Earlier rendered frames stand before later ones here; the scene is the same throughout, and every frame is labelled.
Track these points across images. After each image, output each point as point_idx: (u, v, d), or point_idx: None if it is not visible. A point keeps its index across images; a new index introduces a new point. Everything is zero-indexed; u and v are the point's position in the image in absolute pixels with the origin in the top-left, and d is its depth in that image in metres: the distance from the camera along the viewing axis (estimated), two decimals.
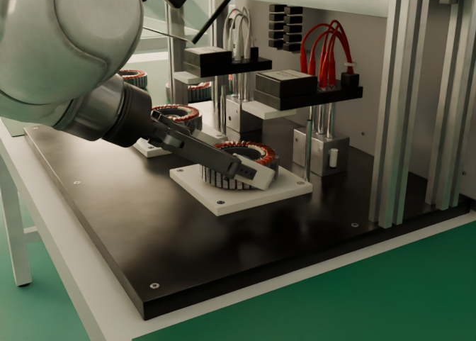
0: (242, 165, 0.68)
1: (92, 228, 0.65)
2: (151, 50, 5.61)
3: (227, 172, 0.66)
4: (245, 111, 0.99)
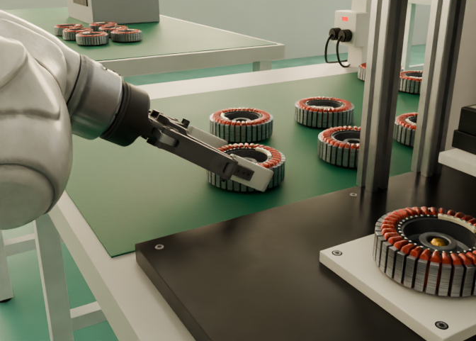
0: (239, 166, 0.67)
1: None
2: None
3: (223, 173, 0.64)
4: None
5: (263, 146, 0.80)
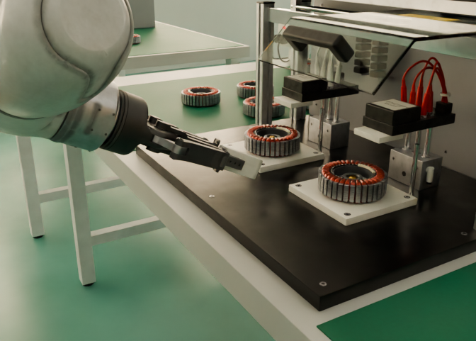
0: None
1: (246, 236, 0.79)
2: None
3: None
4: (335, 130, 1.12)
5: (363, 162, 0.93)
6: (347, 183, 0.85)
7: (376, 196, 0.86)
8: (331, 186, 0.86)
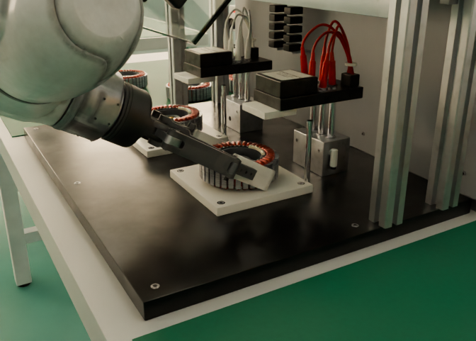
0: None
1: (92, 228, 0.65)
2: (151, 50, 5.61)
3: None
4: (245, 111, 0.99)
5: (256, 144, 0.80)
6: None
7: None
8: (209, 170, 0.73)
